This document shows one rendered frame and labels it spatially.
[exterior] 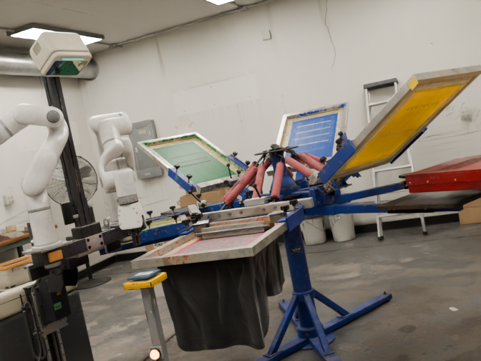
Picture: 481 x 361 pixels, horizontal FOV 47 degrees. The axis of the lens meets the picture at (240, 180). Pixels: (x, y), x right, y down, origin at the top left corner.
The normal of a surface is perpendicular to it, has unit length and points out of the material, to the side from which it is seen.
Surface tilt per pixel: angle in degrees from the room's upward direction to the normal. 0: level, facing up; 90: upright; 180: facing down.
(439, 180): 90
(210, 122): 90
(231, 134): 90
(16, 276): 92
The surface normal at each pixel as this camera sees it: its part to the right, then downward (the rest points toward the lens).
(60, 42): 0.64, -0.54
